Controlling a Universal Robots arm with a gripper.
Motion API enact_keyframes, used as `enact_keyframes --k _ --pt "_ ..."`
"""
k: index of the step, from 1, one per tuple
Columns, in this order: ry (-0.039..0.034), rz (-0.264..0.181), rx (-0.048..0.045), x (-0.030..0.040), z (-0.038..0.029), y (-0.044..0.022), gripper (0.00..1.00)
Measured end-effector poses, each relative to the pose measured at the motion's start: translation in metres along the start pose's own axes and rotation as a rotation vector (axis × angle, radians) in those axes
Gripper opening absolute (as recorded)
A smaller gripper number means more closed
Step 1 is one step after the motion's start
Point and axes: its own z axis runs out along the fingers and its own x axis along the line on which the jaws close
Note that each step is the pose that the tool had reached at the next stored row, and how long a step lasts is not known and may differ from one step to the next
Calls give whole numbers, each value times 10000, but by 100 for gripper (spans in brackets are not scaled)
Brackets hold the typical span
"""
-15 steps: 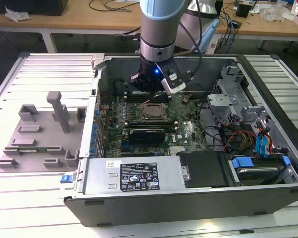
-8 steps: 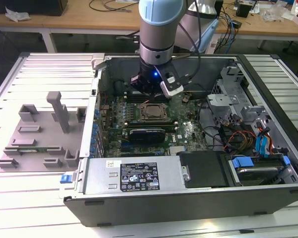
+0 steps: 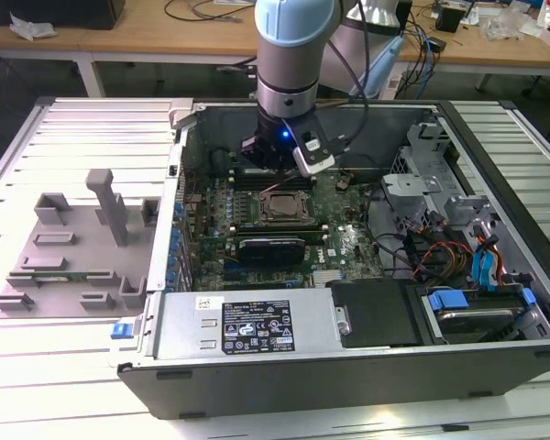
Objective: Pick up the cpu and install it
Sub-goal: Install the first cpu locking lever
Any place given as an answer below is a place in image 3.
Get thin wire locking lever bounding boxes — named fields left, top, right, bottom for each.
left=260, top=177, right=304, bottom=193

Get black RAM slot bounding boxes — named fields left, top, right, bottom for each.
left=230, top=221, right=325, bottom=233
left=231, top=177, right=316, bottom=192
left=232, top=228, right=327, bottom=244
left=228, top=168, right=315, bottom=181

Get black graphics card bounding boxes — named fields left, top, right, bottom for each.
left=236, top=236, right=306, bottom=266

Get green motherboard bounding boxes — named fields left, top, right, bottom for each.
left=181, top=171, right=386, bottom=292

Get silver chipset heatsink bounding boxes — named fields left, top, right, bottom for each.
left=313, top=269, right=345, bottom=288

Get silver power supply unit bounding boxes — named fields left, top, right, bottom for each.
left=154, top=288, right=343, bottom=358

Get black plastic shroud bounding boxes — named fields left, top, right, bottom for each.
left=324, top=279, right=423, bottom=349

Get small black box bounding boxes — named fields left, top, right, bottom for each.
left=434, top=3, right=465, bottom=34

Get green RAM stick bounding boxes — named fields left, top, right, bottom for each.
left=8, top=272, right=116, bottom=282

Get grey plastic parts rack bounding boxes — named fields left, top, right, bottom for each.
left=0, top=168, right=161, bottom=322

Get black open PC case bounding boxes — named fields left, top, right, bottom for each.
left=116, top=98, right=550, bottom=421

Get large black box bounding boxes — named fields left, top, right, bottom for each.
left=0, top=0, right=126, bottom=31

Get crumpled white paper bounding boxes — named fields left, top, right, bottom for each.
left=8, top=11, right=57, bottom=41

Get hard disk blue carrier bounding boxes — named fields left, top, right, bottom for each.
left=421, top=286, right=538, bottom=345

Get clear plastic bags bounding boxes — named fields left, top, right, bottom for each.
left=480, top=4, right=545, bottom=41

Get white wrist camera black mount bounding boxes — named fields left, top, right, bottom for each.
left=291, top=117, right=338, bottom=178

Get silver metal drive bracket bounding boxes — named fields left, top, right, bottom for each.
left=379, top=172, right=444, bottom=216

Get wooden desk white frame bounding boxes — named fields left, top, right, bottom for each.
left=0, top=8, right=260, bottom=97
left=396, top=13, right=550, bottom=93

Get multicolour power wire bundle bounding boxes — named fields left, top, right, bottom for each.
left=410, top=228, right=471, bottom=281

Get blue data wire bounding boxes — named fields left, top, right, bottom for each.
left=470, top=233, right=501, bottom=294

